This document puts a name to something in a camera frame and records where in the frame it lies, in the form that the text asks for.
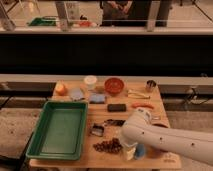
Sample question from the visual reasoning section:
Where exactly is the dark purple grape bunch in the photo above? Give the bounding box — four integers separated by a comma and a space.
93, 138, 122, 154

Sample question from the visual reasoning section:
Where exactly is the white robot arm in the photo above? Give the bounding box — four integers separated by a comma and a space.
119, 107, 213, 166

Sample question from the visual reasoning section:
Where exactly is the red bowl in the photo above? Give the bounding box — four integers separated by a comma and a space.
104, 77, 124, 95

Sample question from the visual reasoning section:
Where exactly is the purple bowl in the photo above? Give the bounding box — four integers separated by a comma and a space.
153, 123, 168, 128

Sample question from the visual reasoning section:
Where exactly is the wooden table board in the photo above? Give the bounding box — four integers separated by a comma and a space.
29, 82, 181, 170

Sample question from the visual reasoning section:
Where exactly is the white plastic cup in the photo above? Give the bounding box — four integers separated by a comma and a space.
84, 75, 97, 90

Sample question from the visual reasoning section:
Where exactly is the blue sponge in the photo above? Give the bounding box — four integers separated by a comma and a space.
89, 94, 106, 104

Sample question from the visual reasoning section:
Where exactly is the black rectangular block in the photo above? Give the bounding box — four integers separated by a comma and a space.
107, 104, 127, 112

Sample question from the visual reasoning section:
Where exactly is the light blue cloth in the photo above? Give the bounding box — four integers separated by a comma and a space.
69, 88, 84, 101

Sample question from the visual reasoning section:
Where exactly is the orange carrot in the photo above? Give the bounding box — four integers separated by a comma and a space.
131, 103, 154, 109

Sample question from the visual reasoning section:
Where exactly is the metal cup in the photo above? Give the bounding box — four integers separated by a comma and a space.
145, 80, 157, 92

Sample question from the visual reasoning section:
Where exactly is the small metal binder clip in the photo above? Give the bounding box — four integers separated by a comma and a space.
90, 124, 104, 137

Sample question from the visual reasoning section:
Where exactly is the orange fruit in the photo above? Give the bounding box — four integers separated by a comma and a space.
55, 83, 67, 96

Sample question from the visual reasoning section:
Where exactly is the green plastic tray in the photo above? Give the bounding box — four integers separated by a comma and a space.
26, 101, 88, 161

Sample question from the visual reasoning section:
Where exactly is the red object in background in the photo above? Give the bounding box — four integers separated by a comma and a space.
78, 20, 92, 27

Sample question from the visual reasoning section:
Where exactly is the small blue cup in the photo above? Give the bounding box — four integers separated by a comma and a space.
134, 144, 145, 159

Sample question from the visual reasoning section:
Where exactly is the person in background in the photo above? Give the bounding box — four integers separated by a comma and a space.
102, 0, 172, 27

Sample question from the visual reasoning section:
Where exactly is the green tray in background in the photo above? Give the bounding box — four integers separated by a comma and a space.
27, 16, 56, 26

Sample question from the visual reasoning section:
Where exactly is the black handled peeler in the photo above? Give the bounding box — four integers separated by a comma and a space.
104, 119, 125, 127

